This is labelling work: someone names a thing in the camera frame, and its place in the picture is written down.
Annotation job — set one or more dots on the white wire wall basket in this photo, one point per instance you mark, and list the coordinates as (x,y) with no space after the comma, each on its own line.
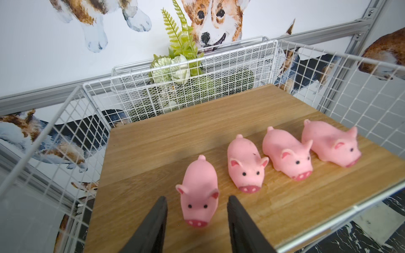
(174,84)

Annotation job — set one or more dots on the green fern plant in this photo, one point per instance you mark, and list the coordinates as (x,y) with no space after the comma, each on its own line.
(178,53)

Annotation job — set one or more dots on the pink pig toy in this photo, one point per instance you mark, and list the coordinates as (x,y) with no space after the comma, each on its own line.
(199,193)
(246,167)
(287,154)
(331,144)

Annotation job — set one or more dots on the white wire three-tier shelf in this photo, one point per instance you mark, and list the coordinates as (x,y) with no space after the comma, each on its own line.
(81,175)

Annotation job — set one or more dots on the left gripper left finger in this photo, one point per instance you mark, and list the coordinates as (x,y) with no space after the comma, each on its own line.
(150,235)

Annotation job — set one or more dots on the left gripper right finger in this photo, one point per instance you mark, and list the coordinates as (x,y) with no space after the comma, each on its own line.
(244,233)

